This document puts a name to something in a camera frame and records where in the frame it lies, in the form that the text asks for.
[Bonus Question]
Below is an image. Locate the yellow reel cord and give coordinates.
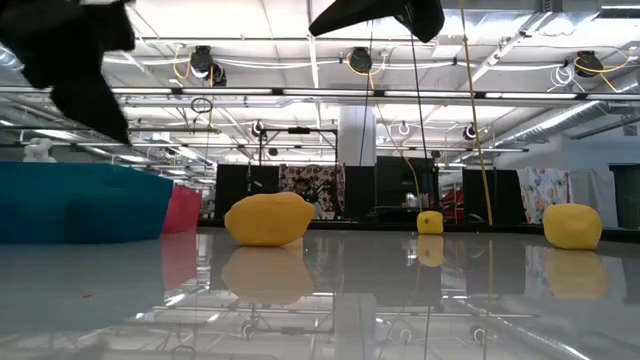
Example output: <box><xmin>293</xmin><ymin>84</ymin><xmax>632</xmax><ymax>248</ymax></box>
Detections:
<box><xmin>348</xmin><ymin>52</ymin><xmax>421</xmax><ymax>196</ymax></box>

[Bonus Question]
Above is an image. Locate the thin black hanging cable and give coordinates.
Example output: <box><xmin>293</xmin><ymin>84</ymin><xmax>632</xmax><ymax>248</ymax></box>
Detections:
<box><xmin>358</xmin><ymin>34</ymin><xmax>375</xmax><ymax>167</ymax></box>

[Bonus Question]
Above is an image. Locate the white rounded object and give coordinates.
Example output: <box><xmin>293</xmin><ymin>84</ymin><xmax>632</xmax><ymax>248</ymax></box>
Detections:
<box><xmin>22</xmin><ymin>137</ymin><xmax>57</xmax><ymax>164</ymax></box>

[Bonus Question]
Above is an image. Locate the silver ventilation duct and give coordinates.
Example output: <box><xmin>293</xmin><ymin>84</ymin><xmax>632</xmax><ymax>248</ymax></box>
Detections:
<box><xmin>492</xmin><ymin>74</ymin><xmax>640</xmax><ymax>149</ymax></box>

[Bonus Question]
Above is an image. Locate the long ceiling light bar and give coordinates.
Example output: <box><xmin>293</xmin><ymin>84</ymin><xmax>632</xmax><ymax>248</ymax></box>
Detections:
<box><xmin>0</xmin><ymin>84</ymin><xmax>640</xmax><ymax>102</ymax></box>

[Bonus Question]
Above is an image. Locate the large black cabinet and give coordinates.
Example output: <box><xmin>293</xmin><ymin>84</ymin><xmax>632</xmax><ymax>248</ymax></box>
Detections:
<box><xmin>375</xmin><ymin>155</ymin><xmax>441</xmax><ymax>224</ymax></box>

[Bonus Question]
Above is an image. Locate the white floral cloth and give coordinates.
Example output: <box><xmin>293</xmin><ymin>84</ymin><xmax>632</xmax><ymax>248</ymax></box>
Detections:
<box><xmin>516</xmin><ymin>167</ymin><xmax>574</xmax><ymax>225</ymax></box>

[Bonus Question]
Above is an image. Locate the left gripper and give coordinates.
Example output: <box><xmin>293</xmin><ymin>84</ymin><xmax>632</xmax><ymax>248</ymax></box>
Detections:
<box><xmin>0</xmin><ymin>0</ymin><xmax>136</xmax><ymax>145</ymax></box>

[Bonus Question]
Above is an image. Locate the large orange-yellow lemon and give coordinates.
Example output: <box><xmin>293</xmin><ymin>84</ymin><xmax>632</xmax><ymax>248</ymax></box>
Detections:
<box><xmin>223</xmin><ymin>191</ymin><xmax>317</xmax><ymax>248</ymax></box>

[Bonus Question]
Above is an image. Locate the teal basket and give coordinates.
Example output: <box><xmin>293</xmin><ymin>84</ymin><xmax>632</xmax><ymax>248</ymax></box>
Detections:
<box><xmin>0</xmin><ymin>160</ymin><xmax>175</xmax><ymax>245</ymax></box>

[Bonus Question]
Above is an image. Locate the dark door panel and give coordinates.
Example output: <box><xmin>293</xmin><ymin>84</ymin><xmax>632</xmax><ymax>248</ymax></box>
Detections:
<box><xmin>608</xmin><ymin>163</ymin><xmax>640</xmax><ymax>230</ymax></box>

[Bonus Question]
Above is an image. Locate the brown patterned cloth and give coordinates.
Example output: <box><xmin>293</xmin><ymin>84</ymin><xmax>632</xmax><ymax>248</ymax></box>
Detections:
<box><xmin>278</xmin><ymin>163</ymin><xmax>346</xmax><ymax>206</ymax></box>

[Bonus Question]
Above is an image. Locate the white building column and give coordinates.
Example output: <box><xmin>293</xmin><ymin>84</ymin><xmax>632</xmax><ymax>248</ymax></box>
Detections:
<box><xmin>338</xmin><ymin>105</ymin><xmax>377</xmax><ymax>167</ymax></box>

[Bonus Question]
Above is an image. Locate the pink basket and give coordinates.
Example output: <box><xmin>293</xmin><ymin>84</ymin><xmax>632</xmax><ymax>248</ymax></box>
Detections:
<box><xmin>162</xmin><ymin>184</ymin><xmax>203</xmax><ymax>235</ymax></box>

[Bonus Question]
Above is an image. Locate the black partition panel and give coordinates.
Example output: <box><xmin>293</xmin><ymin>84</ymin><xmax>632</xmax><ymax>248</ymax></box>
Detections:
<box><xmin>214</xmin><ymin>163</ymin><xmax>251</xmax><ymax>220</ymax></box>
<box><xmin>249</xmin><ymin>164</ymin><xmax>281</xmax><ymax>196</ymax></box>
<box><xmin>462</xmin><ymin>168</ymin><xmax>524</xmax><ymax>226</ymax></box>
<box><xmin>343</xmin><ymin>165</ymin><xmax>377</xmax><ymax>221</ymax></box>

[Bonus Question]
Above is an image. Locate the yellow hanging cable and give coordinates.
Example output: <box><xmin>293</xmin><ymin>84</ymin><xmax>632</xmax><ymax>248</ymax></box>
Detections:
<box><xmin>458</xmin><ymin>0</ymin><xmax>495</xmax><ymax>227</ymax></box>

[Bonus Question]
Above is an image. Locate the person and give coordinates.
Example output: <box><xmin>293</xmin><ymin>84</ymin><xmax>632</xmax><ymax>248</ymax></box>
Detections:
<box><xmin>292</xmin><ymin>177</ymin><xmax>321</xmax><ymax>221</ymax></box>

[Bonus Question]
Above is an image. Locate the yellow lemon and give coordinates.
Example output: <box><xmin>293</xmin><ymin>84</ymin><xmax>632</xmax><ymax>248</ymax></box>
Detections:
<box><xmin>542</xmin><ymin>202</ymin><xmax>604</xmax><ymax>251</ymax></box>
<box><xmin>416</xmin><ymin>210</ymin><xmax>445</xmax><ymax>236</ymax></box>

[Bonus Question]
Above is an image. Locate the red machine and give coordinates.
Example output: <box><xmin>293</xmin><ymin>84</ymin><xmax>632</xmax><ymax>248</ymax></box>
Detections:
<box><xmin>438</xmin><ymin>187</ymin><xmax>466</xmax><ymax>224</ymax></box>

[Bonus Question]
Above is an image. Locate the black overhead frame rig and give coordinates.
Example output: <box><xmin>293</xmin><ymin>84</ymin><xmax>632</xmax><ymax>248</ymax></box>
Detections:
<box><xmin>257</xmin><ymin>126</ymin><xmax>341</xmax><ymax>169</ymax></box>

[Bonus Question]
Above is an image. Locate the pale grey cloth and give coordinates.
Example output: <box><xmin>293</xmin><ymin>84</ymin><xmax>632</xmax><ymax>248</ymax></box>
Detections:
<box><xmin>569</xmin><ymin>168</ymin><xmax>620</xmax><ymax>229</ymax></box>

